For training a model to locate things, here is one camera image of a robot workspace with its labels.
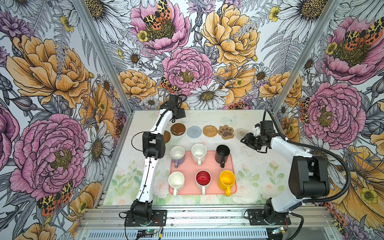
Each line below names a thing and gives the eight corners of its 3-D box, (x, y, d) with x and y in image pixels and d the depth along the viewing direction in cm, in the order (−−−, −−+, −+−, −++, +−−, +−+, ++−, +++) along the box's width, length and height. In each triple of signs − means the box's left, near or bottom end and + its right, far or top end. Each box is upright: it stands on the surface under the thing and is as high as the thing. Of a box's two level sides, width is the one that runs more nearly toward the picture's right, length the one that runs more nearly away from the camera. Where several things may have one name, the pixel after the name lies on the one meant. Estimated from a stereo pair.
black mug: (215, 169, 93) (217, 162, 85) (214, 153, 100) (216, 144, 92) (229, 169, 93) (232, 162, 85) (227, 153, 100) (229, 144, 92)
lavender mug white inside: (170, 169, 92) (168, 163, 85) (172, 152, 99) (170, 146, 93) (184, 169, 92) (183, 163, 85) (185, 152, 99) (184, 146, 93)
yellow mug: (219, 197, 82) (221, 192, 74) (217, 177, 89) (219, 170, 82) (234, 197, 82) (238, 192, 74) (231, 177, 89) (234, 170, 82)
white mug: (169, 198, 81) (166, 193, 74) (171, 178, 88) (169, 171, 81) (184, 198, 81) (182, 193, 74) (185, 178, 88) (183, 171, 81)
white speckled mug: (191, 168, 92) (190, 162, 85) (191, 150, 100) (191, 143, 93) (206, 168, 92) (207, 162, 85) (205, 150, 100) (206, 143, 93)
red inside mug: (190, 186, 86) (190, 181, 80) (201, 172, 91) (201, 166, 85) (203, 196, 82) (203, 191, 76) (213, 181, 87) (215, 176, 81)
